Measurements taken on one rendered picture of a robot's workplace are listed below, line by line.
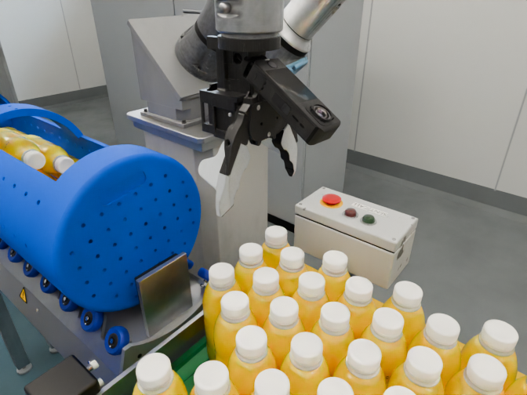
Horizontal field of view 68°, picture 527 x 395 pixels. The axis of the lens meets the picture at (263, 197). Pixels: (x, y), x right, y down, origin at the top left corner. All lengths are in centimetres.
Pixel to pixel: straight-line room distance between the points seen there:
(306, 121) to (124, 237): 38
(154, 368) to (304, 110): 33
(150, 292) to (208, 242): 46
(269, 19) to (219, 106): 11
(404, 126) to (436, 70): 48
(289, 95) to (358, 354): 31
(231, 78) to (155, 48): 59
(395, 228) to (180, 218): 38
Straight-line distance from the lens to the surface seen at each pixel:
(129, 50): 340
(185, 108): 101
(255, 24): 44
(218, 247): 114
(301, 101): 43
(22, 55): 595
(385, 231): 69
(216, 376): 48
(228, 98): 46
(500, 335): 60
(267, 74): 44
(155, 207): 69
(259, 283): 59
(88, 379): 62
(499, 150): 321
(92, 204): 63
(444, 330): 57
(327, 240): 74
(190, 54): 104
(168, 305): 74
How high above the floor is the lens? 147
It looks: 29 degrees down
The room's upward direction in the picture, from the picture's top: straight up
